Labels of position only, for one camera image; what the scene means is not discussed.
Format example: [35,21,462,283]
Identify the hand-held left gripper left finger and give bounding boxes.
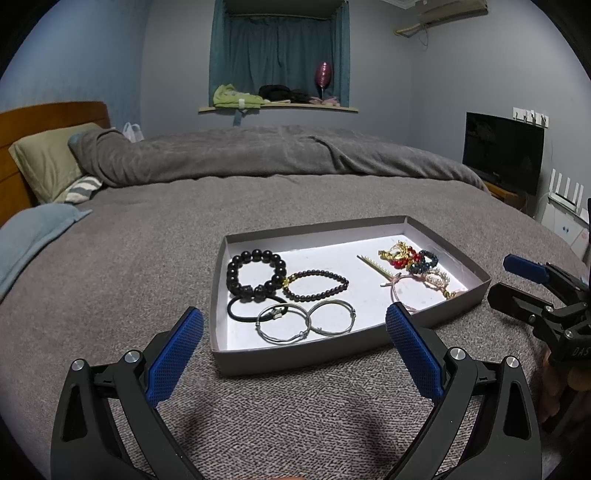
[50,305,218,480]

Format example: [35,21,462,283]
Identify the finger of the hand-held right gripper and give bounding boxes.
[488,282,560,336]
[502,254,579,290]

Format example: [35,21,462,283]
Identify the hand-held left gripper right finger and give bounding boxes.
[385,302,543,480]

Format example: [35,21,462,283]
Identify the white pearl bracelet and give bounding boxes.
[422,271,458,298]

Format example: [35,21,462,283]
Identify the plain silver bangle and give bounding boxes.
[307,299,357,335]

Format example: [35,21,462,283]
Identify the grey cardboard box tray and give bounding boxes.
[209,215,491,378]

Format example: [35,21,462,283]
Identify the blue beaded bracelet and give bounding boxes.
[409,249,439,276]

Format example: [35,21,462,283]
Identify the pearl hair clip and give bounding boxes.
[358,254,394,280]

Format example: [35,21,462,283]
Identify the gold and red bracelet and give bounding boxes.
[379,241,417,271]

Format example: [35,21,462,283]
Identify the large dark bead bracelet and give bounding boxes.
[226,248,288,298]

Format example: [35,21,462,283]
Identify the silver bangle with clasp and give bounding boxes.
[256,304,309,344]

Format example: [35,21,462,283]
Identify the small dark bead bracelet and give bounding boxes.
[281,269,350,303]

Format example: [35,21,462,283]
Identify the person's right hand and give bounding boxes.
[539,354,591,431]

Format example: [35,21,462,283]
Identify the wooden television stand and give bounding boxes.
[480,180,537,216]

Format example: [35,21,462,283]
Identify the white router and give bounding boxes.
[547,168,590,215]

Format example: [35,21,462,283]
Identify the black television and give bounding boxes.
[462,112,546,197]

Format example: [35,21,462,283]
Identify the light blue blanket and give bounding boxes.
[0,203,93,301]

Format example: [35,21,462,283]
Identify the grey striped pillow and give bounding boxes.
[62,175,105,204]

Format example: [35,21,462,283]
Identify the folded grey duvet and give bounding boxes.
[69,124,490,192]

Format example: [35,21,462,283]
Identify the green pillow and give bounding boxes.
[9,122,105,204]

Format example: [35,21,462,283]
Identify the air conditioner pipe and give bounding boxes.
[394,21,430,47]

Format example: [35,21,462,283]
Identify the green cloth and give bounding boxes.
[212,84,265,110]

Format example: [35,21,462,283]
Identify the air conditioner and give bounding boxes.
[416,0,489,24]

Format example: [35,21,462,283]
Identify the wooden headboard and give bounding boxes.
[0,102,114,227]

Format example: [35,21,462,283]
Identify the pink balloon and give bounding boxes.
[315,61,333,99]

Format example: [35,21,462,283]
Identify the black cloth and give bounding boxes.
[259,84,315,105]

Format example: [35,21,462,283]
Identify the blue curtain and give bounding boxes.
[210,0,352,108]

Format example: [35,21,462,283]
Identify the pink cord bracelet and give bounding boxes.
[381,271,458,315]

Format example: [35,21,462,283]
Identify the black hair tie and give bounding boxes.
[227,295,289,324]

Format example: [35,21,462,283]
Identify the white wall hooks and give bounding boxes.
[512,107,550,127]

